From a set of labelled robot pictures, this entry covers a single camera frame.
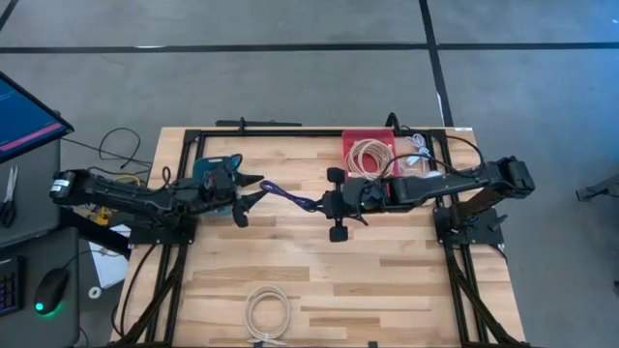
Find grey desk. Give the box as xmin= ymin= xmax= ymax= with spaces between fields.
xmin=0 ymin=139 xmax=81 ymax=348

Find black keyboard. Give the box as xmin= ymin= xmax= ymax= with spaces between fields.
xmin=0 ymin=255 xmax=25 ymax=318

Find pink translucent plastic bin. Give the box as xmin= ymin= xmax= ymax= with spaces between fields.
xmin=341 ymin=129 xmax=398 ymax=181

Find teal plastic bin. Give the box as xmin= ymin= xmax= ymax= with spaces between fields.
xmin=192 ymin=154 xmax=243 ymax=218

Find computer monitor blue screen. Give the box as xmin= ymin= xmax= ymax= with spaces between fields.
xmin=0 ymin=71 xmax=75 ymax=164

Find black aluminium table frame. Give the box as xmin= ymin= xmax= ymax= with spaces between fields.
xmin=108 ymin=126 xmax=533 ymax=348

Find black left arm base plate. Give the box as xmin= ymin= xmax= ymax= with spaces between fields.
xmin=128 ymin=215 xmax=198 ymax=247

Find black computer mouse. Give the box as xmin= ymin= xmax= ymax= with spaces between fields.
xmin=33 ymin=268 xmax=71 ymax=316

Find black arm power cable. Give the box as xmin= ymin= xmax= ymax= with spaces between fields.
xmin=447 ymin=126 xmax=486 ymax=170

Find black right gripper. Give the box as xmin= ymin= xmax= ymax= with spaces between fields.
xmin=316 ymin=167 xmax=389 ymax=243

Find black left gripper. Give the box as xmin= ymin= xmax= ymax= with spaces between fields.
xmin=200 ymin=154 xmax=270 ymax=228

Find purple braided USB cable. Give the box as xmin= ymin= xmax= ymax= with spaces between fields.
xmin=259 ymin=180 xmax=320 ymax=213

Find white bundled cable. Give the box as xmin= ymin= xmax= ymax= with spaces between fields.
xmin=398 ymin=132 xmax=432 ymax=178

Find white paper sheet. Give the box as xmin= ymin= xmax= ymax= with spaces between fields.
xmin=89 ymin=224 xmax=132 ymax=290

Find floor cable loop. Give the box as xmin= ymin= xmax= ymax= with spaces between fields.
xmin=60 ymin=127 xmax=154 ymax=170

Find grey floor stand leg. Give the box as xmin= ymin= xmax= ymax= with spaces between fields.
xmin=575 ymin=174 xmax=619 ymax=203

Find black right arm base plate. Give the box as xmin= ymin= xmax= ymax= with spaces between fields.
xmin=432 ymin=207 xmax=504 ymax=247

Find scissors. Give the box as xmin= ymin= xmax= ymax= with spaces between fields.
xmin=0 ymin=163 xmax=19 ymax=228

